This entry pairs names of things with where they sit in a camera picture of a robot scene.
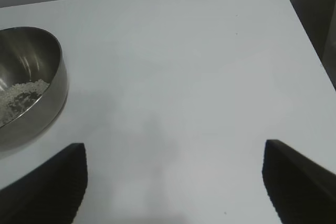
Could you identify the white rice grains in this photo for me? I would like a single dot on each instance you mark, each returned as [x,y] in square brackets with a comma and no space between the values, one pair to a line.
[15,90]

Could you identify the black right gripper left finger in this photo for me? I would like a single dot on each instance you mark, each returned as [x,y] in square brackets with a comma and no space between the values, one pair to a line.
[44,190]

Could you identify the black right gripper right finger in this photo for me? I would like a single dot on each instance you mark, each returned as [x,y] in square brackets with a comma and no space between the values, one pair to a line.
[302,190]

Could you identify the stainless steel mixing bowl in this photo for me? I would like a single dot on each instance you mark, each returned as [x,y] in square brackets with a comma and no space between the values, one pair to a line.
[52,98]

